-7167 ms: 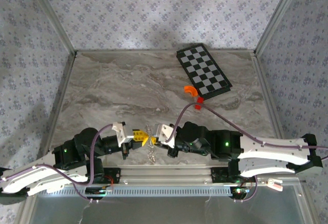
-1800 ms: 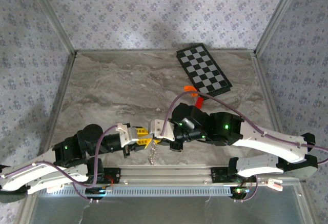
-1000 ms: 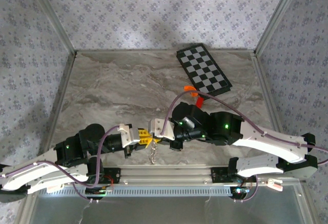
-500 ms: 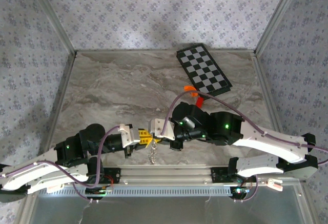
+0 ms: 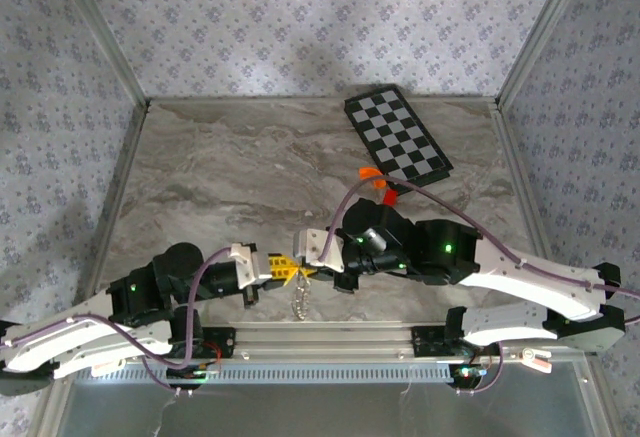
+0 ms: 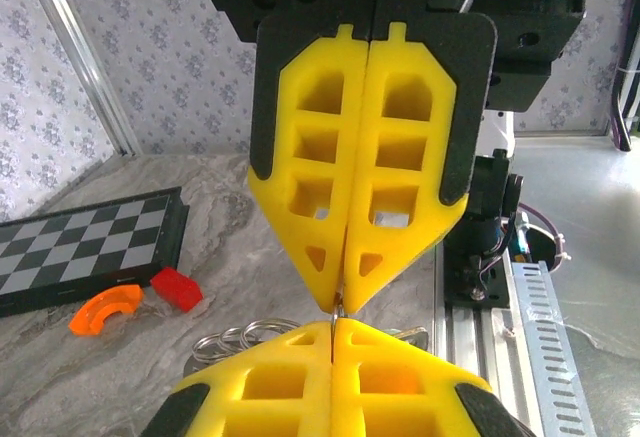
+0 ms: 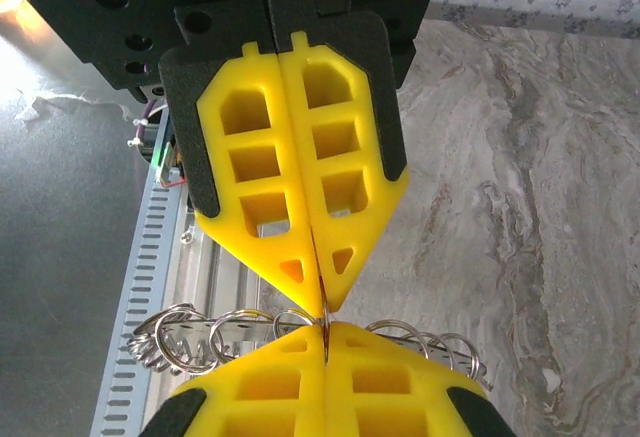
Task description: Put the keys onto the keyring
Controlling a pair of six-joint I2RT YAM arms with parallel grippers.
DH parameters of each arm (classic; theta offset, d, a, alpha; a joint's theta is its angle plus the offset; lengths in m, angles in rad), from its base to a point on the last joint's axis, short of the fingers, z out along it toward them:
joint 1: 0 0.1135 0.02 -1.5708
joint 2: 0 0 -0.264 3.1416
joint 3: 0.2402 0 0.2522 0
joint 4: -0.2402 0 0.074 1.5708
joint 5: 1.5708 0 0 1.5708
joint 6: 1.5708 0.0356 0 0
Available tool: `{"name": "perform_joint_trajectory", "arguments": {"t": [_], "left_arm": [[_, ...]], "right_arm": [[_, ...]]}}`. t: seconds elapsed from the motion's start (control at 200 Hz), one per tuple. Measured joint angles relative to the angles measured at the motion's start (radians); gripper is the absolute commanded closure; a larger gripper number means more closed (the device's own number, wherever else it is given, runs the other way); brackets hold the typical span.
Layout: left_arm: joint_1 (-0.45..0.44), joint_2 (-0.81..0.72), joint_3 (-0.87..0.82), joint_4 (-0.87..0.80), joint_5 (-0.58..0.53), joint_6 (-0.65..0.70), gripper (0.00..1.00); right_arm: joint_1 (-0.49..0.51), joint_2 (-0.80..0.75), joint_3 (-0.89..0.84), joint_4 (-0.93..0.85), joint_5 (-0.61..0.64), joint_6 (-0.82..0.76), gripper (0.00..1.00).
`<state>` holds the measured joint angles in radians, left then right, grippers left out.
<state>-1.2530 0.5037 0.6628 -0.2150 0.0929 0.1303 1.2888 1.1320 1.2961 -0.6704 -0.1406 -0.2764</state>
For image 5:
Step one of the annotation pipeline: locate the silver metal chain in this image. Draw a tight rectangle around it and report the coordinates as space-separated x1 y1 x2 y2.
291 274 314 321

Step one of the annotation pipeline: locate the white and red tag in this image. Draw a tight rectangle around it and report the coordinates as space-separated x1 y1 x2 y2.
519 348 554 374
91 357 126 379

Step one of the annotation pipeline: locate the small circuit board with LED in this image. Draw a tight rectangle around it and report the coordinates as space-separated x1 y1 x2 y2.
167 364 221 383
451 364 490 384

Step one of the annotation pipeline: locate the orange curved plastic piece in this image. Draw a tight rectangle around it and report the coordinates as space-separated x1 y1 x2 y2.
358 166 389 191

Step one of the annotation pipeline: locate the black and grey chessboard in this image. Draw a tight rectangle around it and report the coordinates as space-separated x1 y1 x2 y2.
343 84 455 197

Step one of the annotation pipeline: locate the grey metal sheet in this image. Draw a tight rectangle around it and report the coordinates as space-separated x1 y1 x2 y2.
44 360 609 437

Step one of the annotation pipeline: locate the aluminium mounting rail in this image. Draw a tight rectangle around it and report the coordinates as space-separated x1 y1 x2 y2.
199 320 596 361

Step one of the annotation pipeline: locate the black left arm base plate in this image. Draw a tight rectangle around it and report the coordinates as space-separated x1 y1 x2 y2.
201 325 237 361

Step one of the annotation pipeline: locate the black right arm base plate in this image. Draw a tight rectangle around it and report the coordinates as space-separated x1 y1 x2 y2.
411 324 471 358

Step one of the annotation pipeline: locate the grey slotted cable duct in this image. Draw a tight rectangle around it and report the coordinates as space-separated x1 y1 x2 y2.
119 360 454 384

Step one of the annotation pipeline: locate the aluminium table side rail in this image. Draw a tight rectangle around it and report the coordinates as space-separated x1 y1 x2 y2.
74 99 152 308
491 98 599 358

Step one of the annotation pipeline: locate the aluminium frame post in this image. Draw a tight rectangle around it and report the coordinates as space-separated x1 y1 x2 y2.
496 0 597 108
48 0 151 108

